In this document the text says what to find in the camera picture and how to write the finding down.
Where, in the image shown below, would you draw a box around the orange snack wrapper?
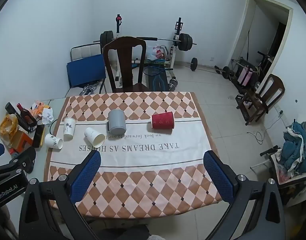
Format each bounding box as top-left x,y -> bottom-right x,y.
30,100 -> 51,118

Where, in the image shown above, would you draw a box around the door frame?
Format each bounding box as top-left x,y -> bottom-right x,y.
229,0 -> 293,80

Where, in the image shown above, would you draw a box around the plain white paper cup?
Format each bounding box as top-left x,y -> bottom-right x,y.
84,127 -> 105,148

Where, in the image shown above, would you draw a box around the red ribbed paper cup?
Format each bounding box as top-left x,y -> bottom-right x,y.
151,111 -> 174,130

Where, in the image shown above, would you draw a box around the blue board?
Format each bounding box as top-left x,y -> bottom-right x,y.
66,54 -> 107,88

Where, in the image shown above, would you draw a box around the grey cup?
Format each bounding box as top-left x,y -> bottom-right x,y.
107,109 -> 127,136

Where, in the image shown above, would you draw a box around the barbell with black plates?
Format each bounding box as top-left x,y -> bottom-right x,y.
93,31 -> 197,52

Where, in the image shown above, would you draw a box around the dark bottle red cap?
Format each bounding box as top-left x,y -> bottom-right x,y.
16,103 -> 38,126

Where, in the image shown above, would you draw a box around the white and red plastic bag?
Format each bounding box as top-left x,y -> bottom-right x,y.
145,45 -> 168,61

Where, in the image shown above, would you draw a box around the black case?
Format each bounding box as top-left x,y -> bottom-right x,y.
32,124 -> 46,148

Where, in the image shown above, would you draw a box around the thin black cable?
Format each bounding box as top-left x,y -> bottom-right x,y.
48,119 -> 59,136

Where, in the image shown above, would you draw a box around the orange box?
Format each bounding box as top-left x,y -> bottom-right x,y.
9,131 -> 33,155

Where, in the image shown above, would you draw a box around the yellow plastic bag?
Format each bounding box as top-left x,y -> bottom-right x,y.
0,114 -> 19,148

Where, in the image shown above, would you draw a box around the black floor cable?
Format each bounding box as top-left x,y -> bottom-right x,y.
246,110 -> 284,145

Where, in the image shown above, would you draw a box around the blue tennis racket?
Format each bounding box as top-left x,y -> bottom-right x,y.
143,66 -> 174,77

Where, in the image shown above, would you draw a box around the white padded metal chair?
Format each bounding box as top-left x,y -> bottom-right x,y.
70,43 -> 107,97

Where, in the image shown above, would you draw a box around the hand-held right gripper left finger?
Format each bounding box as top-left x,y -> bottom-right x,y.
18,151 -> 102,240

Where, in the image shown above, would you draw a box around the black dumbbell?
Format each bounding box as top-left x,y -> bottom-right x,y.
214,66 -> 235,80

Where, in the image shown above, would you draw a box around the exercise machine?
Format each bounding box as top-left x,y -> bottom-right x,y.
230,51 -> 271,80

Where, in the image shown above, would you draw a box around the dark wooden chair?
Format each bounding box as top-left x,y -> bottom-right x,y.
102,36 -> 150,93
236,74 -> 286,126

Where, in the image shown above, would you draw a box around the white weight bench rack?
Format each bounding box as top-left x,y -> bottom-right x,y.
110,14 -> 184,80

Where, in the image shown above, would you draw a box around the checkered printed tablecloth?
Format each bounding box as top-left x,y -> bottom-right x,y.
44,91 -> 223,218

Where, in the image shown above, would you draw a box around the white paper cup bamboo print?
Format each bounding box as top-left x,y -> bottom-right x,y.
44,133 -> 63,150
63,117 -> 77,141

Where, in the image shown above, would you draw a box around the small barbell black plate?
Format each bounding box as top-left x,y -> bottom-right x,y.
173,57 -> 218,72

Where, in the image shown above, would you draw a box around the pile of clothes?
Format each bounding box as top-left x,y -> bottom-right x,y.
283,121 -> 306,176

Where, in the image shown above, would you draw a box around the dark glass bottles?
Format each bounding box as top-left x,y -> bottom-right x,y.
5,102 -> 35,133

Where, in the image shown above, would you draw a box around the white laundry rack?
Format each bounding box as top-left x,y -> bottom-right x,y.
250,145 -> 306,207

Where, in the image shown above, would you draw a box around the crumpled white tissue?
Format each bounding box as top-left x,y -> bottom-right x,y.
41,107 -> 55,125

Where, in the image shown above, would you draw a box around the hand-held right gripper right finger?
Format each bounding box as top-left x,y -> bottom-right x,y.
203,150 -> 287,240

